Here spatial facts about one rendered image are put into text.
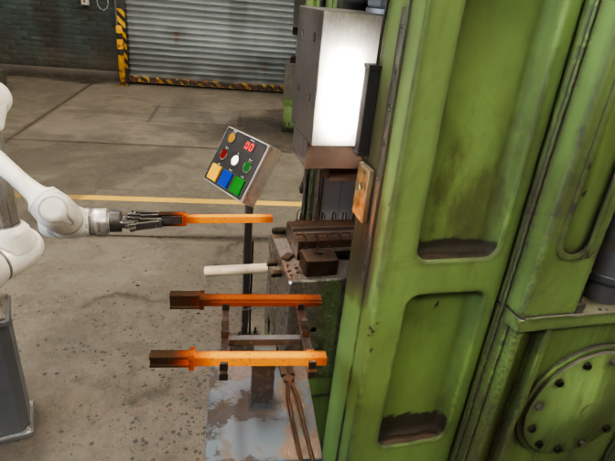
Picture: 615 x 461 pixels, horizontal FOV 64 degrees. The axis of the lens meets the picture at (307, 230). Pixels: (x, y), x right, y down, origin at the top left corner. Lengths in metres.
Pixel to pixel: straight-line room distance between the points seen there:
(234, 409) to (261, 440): 0.13
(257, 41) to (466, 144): 8.40
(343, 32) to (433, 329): 1.00
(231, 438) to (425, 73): 1.05
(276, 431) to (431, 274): 0.63
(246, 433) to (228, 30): 8.71
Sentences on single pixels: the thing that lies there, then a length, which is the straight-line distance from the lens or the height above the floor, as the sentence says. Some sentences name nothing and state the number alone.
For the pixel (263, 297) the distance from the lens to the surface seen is 1.41.
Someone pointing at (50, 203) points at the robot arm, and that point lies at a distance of 1.58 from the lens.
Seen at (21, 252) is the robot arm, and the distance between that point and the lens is 2.23.
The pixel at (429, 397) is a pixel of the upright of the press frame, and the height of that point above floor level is 0.51.
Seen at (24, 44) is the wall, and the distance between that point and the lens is 10.45.
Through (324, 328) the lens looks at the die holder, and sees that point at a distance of 1.85.
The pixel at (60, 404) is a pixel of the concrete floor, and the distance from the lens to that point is 2.67.
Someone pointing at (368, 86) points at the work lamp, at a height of 1.58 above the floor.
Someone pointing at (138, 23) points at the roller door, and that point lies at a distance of 9.83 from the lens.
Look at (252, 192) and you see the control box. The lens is 2.18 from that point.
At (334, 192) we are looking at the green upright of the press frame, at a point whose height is 1.07.
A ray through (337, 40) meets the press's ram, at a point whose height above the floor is 1.69.
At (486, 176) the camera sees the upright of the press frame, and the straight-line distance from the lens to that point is 1.54.
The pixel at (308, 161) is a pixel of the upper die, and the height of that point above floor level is 1.30.
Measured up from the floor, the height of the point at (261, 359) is 1.02.
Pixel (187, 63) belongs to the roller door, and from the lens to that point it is 9.79.
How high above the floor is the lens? 1.81
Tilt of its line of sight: 26 degrees down
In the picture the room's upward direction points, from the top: 6 degrees clockwise
